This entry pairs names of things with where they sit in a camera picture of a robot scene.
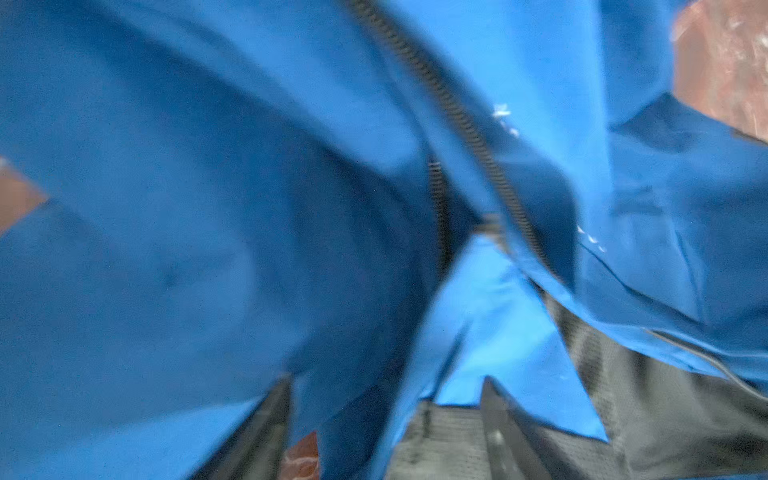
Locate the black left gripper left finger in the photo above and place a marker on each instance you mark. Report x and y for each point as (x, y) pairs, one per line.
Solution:
(256, 448)

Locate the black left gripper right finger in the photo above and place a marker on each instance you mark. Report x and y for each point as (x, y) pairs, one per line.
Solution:
(510, 455)

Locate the blue zip jacket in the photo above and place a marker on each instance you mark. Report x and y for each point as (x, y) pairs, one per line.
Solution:
(387, 201)

